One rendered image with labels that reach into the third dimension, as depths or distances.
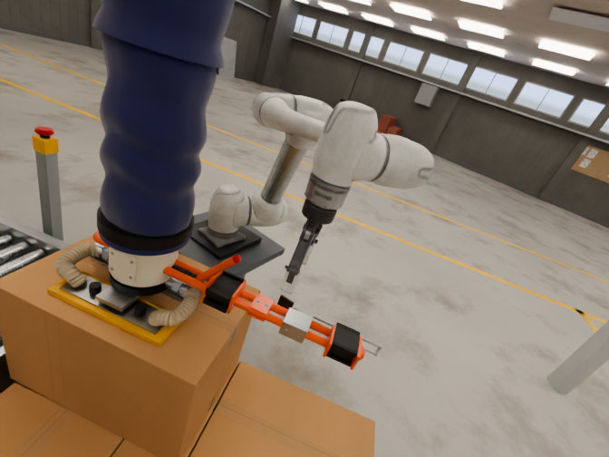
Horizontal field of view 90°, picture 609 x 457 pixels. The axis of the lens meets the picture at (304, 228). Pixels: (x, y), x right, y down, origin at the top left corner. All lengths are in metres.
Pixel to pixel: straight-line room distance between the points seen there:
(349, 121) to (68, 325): 0.83
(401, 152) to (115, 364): 0.86
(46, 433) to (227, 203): 0.98
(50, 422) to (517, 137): 14.48
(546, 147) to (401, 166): 14.01
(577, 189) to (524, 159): 2.03
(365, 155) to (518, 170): 14.09
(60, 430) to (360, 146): 1.15
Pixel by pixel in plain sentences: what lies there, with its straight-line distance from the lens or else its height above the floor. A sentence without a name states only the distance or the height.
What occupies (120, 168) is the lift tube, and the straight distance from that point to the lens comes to 0.75.
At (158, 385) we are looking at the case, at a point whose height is 0.88.
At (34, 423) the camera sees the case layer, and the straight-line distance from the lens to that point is 1.31.
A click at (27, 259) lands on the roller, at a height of 0.54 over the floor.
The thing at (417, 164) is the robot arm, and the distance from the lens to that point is 0.70.
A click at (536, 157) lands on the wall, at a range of 14.64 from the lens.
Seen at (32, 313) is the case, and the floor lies 0.91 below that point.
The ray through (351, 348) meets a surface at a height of 1.10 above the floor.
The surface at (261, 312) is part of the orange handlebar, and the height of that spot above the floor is 1.09.
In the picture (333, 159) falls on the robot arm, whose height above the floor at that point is 1.53.
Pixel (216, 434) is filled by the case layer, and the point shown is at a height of 0.54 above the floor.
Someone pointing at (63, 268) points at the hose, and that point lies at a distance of 1.03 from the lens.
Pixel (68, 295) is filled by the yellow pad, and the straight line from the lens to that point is 1.03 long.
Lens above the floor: 1.66
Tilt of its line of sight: 27 degrees down
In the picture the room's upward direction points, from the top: 20 degrees clockwise
